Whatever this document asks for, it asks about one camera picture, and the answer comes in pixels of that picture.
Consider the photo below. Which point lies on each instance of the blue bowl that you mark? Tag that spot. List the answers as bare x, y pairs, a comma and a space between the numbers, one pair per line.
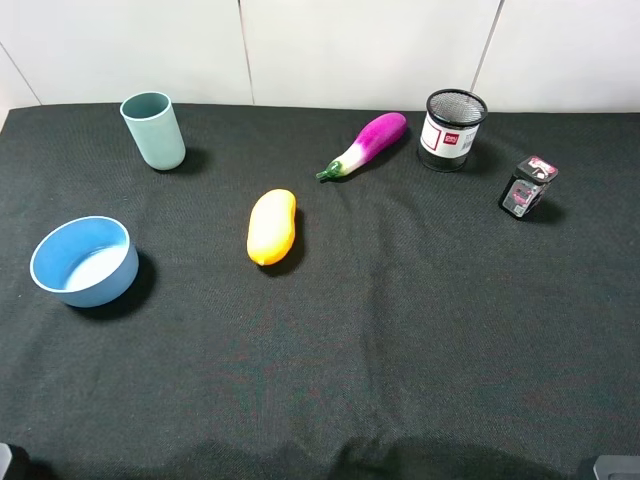
86, 262

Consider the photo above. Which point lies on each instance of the yellow toy mango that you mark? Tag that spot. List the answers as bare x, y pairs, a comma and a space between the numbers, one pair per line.
271, 231

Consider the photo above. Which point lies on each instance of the black table cloth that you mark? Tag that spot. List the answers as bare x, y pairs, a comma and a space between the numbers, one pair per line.
415, 329

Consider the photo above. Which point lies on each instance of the grey object bottom right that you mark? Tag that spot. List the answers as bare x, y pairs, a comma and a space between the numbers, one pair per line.
617, 467

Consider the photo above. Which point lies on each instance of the teal plastic cup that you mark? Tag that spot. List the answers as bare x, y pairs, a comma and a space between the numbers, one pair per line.
152, 123

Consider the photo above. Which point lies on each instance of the purple toy eggplant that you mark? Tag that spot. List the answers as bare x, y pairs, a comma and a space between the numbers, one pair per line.
376, 136

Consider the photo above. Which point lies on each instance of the black mesh pen holder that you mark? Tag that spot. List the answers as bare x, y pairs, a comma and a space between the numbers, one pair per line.
453, 117

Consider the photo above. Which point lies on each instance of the small black pink box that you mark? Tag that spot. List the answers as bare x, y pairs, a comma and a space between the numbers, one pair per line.
527, 185

